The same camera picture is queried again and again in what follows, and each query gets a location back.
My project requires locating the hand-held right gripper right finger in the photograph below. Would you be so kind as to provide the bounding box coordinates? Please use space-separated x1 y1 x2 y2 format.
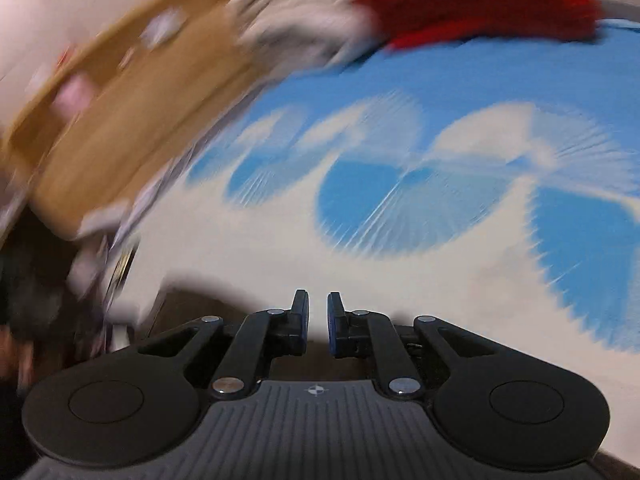
326 290 494 402

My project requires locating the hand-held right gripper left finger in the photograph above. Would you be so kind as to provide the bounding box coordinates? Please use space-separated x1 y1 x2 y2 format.
137 288 312 402

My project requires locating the white folded quilt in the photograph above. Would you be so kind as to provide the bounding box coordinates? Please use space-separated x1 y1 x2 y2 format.
226 0 387 70

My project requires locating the blue white patterned bed sheet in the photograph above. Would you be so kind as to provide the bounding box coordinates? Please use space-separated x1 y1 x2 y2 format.
107 17 640 463

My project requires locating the wooden bed frame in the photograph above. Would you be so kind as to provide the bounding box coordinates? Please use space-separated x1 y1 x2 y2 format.
0 0 273 242

